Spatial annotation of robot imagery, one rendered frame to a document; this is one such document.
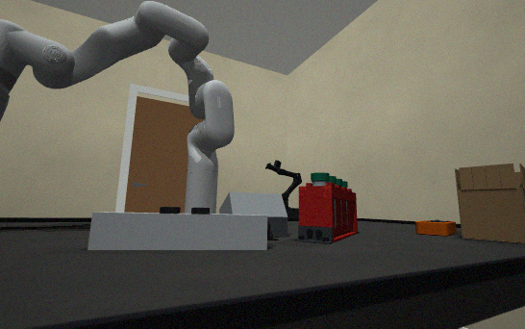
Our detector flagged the orange rectangular block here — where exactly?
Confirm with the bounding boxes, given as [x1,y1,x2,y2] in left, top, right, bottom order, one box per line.
[415,219,457,236]

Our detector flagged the brown cardboard box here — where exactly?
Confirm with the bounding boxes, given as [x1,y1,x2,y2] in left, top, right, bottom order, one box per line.
[455,164,525,243]

